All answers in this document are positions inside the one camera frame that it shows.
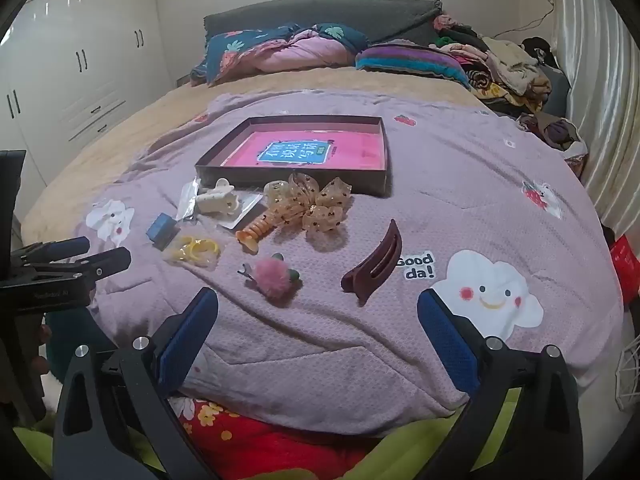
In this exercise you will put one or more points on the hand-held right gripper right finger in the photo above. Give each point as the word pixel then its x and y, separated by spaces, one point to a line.
pixel 446 342

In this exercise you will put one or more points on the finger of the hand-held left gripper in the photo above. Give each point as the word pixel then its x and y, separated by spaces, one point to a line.
pixel 102 266
pixel 70 247

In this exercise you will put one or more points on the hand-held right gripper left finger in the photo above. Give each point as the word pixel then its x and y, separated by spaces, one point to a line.
pixel 189 342

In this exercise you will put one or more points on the small blue box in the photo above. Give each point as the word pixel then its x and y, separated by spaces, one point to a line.
pixel 161 229

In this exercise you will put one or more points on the pink pompom hair clip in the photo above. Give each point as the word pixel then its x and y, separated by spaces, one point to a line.
pixel 272 274

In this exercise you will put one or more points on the white hair claw clip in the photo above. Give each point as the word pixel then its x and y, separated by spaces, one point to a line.
pixel 217 201

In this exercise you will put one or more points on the translucent yellow claw clip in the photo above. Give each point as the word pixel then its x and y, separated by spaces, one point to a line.
pixel 274 190

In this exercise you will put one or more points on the beige polka dot bow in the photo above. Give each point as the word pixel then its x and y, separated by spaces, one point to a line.
pixel 320 205

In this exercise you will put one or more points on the dark brown shallow box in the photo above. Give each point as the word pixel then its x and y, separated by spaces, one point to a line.
pixel 300 180

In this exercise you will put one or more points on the person's left hand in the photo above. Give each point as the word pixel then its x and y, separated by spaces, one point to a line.
pixel 42 355

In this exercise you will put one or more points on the maroon hair claw clip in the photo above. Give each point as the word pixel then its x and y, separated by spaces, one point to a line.
pixel 372 266

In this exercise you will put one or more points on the red floral cloth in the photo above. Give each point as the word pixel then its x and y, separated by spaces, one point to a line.
pixel 260 435

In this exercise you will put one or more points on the orange lobster hair clip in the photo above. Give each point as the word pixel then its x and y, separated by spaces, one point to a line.
pixel 252 232

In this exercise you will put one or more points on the beige bed sheet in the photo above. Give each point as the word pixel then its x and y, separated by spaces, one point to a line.
pixel 125 130

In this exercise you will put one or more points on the white card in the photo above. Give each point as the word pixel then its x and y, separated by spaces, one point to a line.
pixel 248 208

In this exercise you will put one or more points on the white wardrobe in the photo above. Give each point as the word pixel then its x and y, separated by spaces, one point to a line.
pixel 75 60

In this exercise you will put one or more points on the red bag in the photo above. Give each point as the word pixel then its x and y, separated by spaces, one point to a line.
pixel 625 265

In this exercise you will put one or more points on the bag of clothes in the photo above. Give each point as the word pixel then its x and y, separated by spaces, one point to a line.
pixel 555 135

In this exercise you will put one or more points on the blue and pink floral quilt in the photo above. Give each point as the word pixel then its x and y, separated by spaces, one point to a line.
pixel 280 52

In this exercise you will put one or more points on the pile of clothes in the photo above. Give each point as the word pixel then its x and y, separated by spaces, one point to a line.
pixel 500 70

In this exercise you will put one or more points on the striped pillow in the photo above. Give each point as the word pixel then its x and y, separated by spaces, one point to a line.
pixel 410 62

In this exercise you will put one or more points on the cream curtain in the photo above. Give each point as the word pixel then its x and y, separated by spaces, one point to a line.
pixel 595 70

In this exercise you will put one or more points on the grey headboard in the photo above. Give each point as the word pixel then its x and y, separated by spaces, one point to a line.
pixel 300 15

